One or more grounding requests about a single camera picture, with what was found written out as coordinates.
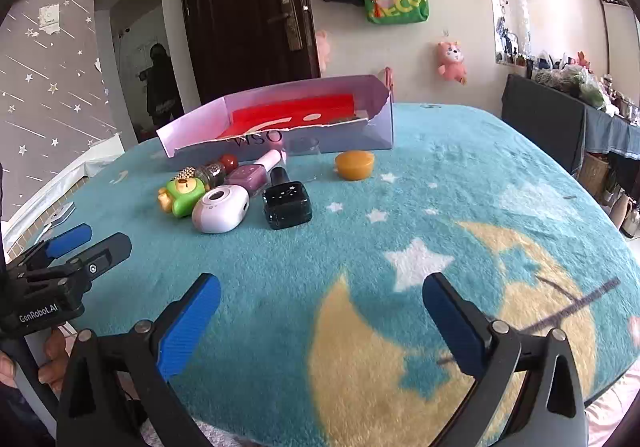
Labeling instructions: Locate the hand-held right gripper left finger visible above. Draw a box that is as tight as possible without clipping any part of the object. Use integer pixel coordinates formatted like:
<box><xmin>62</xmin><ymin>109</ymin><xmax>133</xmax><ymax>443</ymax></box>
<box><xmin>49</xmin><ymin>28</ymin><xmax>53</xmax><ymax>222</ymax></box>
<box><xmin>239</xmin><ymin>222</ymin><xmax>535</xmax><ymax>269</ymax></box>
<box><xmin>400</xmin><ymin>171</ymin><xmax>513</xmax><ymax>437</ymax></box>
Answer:
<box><xmin>54</xmin><ymin>273</ymin><xmax>222</xmax><ymax>447</ymax></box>

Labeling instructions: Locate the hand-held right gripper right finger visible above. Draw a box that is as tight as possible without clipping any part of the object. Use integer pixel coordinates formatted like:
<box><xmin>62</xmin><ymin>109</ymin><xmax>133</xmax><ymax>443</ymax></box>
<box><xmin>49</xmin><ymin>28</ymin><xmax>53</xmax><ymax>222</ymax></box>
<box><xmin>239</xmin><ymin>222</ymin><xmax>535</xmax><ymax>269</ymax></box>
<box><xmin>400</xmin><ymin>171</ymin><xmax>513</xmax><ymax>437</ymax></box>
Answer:
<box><xmin>422</xmin><ymin>272</ymin><xmax>588</xmax><ymax>447</ymax></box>

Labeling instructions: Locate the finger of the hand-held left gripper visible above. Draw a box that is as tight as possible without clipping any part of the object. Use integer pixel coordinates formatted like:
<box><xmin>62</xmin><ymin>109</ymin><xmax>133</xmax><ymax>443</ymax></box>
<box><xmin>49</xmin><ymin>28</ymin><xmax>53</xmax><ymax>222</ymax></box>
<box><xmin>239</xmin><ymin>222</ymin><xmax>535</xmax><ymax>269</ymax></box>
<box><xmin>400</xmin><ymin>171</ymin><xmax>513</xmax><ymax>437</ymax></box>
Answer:
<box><xmin>6</xmin><ymin>223</ymin><xmax>93</xmax><ymax>274</ymax></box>
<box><xmin>17</xmin><ymin>233</ymin><xmax>132</xmax><ymax>301</ymax></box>

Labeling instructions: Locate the white round pocket device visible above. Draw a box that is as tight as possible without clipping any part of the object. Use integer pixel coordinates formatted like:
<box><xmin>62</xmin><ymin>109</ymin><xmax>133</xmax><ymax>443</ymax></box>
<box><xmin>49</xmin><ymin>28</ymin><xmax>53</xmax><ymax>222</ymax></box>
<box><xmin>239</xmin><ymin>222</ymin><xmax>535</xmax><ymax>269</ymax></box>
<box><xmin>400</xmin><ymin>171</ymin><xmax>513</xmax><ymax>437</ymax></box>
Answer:
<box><xmin>191</xmin><ymin>184</ymin><xmax>250</xmax><ymax>234</ymax></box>

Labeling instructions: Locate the pink nail polish bottle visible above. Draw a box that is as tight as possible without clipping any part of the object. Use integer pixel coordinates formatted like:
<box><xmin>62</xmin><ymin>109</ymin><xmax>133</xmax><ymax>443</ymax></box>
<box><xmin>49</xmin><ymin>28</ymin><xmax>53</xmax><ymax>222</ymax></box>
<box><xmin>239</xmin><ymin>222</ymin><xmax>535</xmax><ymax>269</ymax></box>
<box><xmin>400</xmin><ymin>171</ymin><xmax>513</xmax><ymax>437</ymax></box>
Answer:
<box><xmin>225</xmin><ymin>148</ymin><xmax>287</xmax><ymax>198</ymax></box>

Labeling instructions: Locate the cardboard box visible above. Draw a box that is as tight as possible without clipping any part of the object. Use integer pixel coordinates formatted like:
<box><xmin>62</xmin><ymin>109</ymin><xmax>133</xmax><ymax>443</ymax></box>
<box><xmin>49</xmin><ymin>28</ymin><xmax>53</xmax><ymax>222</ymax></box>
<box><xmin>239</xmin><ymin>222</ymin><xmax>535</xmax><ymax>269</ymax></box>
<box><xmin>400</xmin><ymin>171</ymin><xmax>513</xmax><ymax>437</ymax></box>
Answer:
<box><xmin>156</xmin><ymin>74</ymin><xmax>395</xmax><ymax>160</ymax></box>

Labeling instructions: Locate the person's left hand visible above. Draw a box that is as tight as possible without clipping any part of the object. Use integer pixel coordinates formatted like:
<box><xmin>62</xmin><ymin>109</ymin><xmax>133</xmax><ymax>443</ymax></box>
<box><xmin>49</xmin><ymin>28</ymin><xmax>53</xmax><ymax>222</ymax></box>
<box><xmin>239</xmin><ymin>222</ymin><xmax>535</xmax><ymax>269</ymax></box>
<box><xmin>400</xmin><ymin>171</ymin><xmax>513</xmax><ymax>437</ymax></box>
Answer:
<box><xmin>39</xmin><ymin>328</ymin><xmax>77</xmax><ymax>398</ymax></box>

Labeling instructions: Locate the green bear toy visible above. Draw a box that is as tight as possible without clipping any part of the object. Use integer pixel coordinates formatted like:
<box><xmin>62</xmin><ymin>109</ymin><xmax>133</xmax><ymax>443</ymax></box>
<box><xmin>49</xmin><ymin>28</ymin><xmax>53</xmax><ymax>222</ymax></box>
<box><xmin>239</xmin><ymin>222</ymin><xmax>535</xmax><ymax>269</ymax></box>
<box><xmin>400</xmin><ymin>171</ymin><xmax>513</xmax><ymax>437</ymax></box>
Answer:
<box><xmin>157</xmin><ymin>176</ymin><xmax>207</xmax><ymax>218</ymax></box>

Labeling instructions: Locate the black nail polish bottle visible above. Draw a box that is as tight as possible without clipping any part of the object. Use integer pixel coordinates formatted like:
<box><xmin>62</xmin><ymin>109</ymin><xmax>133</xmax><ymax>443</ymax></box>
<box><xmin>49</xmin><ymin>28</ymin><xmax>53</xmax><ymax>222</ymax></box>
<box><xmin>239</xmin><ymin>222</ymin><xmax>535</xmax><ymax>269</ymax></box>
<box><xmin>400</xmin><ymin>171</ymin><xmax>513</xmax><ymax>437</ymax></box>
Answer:
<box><xmin>262</xmin><ymin>166</ymin><xmax>313</xmax><ymax>231</ymax></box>

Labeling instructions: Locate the orange round container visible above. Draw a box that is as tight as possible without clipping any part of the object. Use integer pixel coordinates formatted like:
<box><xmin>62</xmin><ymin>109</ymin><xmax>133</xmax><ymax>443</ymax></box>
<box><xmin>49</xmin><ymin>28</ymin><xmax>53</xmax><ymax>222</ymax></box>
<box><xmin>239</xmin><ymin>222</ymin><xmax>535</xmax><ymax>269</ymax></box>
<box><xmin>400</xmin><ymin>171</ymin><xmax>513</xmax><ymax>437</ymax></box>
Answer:
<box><xmin>334</xmin><ymin>150</ymin><xmax>376</xmax><ymax>183</ymax></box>

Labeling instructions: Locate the pink plush toy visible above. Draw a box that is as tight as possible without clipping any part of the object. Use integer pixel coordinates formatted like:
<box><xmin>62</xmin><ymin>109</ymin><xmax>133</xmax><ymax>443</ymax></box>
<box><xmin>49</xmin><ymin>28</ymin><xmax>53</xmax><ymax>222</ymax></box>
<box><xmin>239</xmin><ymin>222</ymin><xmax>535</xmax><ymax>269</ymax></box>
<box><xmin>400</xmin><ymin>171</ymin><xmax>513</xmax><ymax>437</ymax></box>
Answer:
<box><xmin>436</xmin><ymin>40</ymin><xmax>468</xmax><ymax>85</ymax></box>

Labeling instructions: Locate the dark brown door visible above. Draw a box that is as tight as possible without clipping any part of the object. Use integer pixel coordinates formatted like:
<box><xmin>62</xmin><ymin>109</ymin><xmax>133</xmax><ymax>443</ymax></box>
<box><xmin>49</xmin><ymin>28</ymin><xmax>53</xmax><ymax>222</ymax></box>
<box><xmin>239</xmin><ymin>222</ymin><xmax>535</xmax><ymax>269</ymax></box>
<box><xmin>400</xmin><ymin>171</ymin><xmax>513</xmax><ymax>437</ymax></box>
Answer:
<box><xmin>180</xmin><ymin>0</ymin><xmax>321</xmax><ymax>105</ymax></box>

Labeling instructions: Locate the row of table clutter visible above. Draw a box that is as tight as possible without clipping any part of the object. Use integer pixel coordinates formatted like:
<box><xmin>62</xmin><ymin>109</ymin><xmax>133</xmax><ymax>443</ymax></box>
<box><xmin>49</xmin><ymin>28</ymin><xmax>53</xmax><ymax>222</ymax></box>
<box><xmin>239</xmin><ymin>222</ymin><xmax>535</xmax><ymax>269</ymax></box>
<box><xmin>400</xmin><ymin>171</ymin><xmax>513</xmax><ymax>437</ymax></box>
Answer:
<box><xmin>520</xmin><ymin>50</ymin><xmax>640</xmax><ymax>123</ymax></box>

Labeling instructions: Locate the pink plush door hanging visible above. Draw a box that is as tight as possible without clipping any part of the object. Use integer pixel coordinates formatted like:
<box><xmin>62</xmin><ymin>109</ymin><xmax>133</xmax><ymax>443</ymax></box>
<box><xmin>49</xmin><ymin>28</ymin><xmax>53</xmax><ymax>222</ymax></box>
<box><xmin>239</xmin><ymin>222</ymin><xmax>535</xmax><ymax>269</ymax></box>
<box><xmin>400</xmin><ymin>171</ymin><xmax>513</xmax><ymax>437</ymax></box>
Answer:
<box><xmin>315</xmin><ymin>30</ymin><xmax>332</xmax><ymax>73</ymax></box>

